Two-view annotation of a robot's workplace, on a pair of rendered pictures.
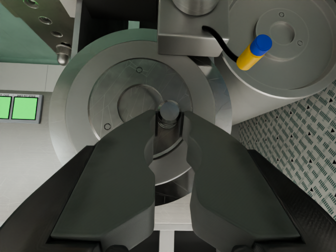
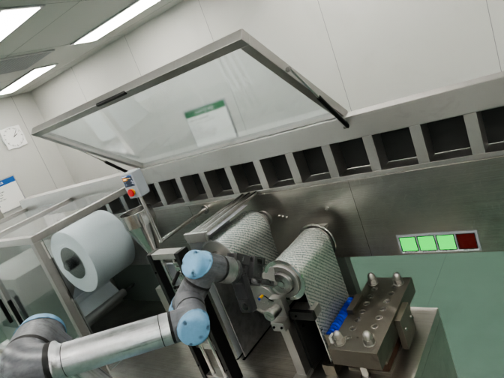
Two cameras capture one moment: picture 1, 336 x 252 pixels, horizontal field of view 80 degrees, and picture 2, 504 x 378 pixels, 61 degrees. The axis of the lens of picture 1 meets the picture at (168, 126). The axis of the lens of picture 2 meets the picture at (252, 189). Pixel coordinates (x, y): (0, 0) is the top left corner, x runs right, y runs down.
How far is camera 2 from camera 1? 1.30 m
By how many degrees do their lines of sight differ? 36
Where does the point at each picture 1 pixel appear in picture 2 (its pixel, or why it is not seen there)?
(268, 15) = (266, 304)
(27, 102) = (408, 247)
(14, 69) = not seen: outside the picture
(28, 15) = (393, 303)
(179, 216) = (295, 193)
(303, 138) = not seen: hidden behind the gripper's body
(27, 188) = (387, 195)
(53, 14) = (378, 304)
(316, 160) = not seen: hidden behind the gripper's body
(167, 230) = (298, 183)
